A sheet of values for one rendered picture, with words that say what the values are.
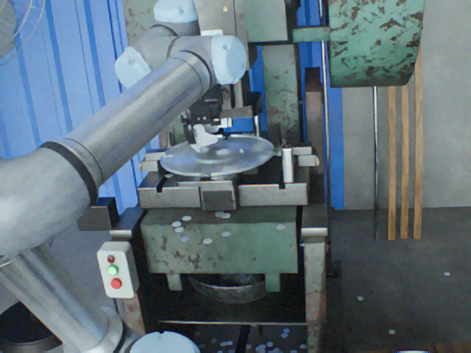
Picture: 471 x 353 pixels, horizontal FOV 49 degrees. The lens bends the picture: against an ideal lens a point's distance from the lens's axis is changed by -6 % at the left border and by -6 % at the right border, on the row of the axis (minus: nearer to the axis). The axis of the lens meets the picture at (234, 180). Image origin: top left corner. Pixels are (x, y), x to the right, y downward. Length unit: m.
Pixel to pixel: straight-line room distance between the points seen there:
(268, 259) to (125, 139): 0.76
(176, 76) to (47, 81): 2.19
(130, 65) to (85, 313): 0.40
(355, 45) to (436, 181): 1.80
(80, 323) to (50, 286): 0.09
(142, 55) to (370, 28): 0.44
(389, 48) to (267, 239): 0.55
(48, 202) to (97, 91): 2.19
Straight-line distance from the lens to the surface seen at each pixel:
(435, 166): 2.80
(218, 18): 1.34
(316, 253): 1.27
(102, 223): 1.39
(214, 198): 1.37
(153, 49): 0.89
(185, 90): 0.76
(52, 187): 0.60
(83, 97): 2.85
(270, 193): 1.37
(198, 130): 1.12
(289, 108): 1.63
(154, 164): 1.54
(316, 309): 1.36
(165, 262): 1.42
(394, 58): 1.14
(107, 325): 0.91
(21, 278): 0.78
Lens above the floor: 1.23
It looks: 22 degrees down
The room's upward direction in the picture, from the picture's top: 6 degrees counter-clockwise
